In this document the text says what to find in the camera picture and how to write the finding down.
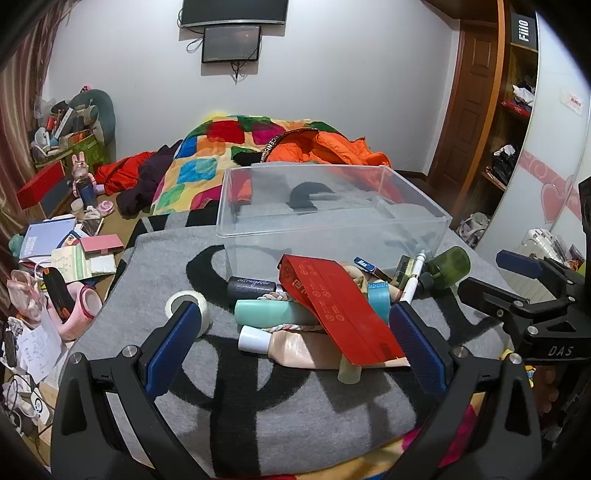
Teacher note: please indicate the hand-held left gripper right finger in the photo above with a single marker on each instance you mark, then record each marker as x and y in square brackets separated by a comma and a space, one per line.
[415, 344]

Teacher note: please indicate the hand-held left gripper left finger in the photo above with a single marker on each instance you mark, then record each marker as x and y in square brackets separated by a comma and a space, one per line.
[173, 344]

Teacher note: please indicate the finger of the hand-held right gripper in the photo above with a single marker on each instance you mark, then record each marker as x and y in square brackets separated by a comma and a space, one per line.
[517, 264]
[482, 295]

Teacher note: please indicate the white tape roll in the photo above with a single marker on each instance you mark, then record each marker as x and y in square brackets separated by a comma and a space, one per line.
[206, 318]

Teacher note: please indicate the dark green bottle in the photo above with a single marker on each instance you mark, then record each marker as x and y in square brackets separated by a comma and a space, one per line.
[449, 265]

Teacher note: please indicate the white pen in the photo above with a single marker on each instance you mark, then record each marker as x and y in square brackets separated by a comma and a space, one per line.
[412, 282]

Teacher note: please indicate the red foil packet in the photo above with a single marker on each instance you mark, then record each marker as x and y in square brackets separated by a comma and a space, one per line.
[337, 307]

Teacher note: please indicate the mint green bottle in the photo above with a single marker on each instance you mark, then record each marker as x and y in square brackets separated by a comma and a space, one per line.
[268, 313]

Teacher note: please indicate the peach tube with white cap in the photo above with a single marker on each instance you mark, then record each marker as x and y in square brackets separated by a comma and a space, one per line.
[295, 349]

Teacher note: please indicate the clear plastic box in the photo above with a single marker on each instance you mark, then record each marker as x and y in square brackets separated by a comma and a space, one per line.
[323, 226]

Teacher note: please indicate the white suitcase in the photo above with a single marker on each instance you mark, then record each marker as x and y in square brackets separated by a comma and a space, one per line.
[535, 240]

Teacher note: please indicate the teal tape roll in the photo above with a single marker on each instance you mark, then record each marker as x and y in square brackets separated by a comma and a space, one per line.
[379, 301]

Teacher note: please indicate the grey bag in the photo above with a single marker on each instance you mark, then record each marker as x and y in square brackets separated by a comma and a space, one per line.
[473, 228]

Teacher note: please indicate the pale green tube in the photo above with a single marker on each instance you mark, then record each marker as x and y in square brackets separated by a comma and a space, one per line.
[348, 372]

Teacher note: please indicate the black purple spray bottle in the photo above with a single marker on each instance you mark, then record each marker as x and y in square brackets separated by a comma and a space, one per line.
[249, 288]

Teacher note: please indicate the small blue label stick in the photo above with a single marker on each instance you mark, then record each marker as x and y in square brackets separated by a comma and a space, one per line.
[364, 264]

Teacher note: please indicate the pink cup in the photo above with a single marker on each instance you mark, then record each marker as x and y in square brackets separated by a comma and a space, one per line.
[83, 309]

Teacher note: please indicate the pink yellow bedsheet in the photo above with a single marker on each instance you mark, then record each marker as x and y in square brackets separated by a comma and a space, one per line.
[457, 434]

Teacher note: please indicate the white wardrobe with pink hearts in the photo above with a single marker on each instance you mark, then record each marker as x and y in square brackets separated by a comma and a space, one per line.
[558, 152]

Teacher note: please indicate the black slipper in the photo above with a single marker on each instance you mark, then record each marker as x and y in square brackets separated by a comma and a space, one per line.
[57, 290]

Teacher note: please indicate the green white booklet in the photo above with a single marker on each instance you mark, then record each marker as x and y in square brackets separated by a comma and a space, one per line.
[74, 263]

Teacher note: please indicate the white papers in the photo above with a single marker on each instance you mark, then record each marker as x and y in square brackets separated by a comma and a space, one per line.
[39, 350]

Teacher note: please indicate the wooden shelf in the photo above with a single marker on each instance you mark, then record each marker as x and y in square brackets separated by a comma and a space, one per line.
[512, 115]

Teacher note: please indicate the pink bag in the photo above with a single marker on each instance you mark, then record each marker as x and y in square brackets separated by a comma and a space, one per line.
[25, 295]

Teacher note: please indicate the dark purple cloth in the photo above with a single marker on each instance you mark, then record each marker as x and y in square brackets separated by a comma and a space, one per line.
[147, 184]

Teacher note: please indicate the wooden door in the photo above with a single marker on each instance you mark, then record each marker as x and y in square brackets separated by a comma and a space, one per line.
[471, 92]

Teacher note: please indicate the red cloth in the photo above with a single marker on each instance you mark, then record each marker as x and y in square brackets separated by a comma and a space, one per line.
[120, 173]

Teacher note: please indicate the colourful patchwork blanket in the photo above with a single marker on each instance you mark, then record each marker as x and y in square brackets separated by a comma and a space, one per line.
[203, 161]

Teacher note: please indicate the black cloth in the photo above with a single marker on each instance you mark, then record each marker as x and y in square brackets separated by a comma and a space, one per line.
[302, 194]

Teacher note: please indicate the pink rabbit toy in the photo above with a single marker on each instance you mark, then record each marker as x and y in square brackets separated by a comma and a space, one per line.
[82, 173]

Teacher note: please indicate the red box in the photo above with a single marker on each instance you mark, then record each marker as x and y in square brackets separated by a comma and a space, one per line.
[41, 184]

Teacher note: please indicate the orange jacket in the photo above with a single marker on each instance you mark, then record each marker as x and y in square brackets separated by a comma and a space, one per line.
[332, 147]

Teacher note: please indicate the green box with clutter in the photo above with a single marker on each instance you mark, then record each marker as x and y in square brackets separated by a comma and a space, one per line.
[78, 143]

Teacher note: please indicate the grey neck pillow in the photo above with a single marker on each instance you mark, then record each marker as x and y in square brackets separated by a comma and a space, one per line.
[106, 110]

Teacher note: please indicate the brown curtain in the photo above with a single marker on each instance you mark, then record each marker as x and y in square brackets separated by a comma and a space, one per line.
[18, 138]

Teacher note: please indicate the small wall screen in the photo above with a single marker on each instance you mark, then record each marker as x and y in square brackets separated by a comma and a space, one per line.
[231, 44]

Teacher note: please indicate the black wall television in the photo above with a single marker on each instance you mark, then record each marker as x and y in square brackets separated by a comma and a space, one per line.
[233, 11]

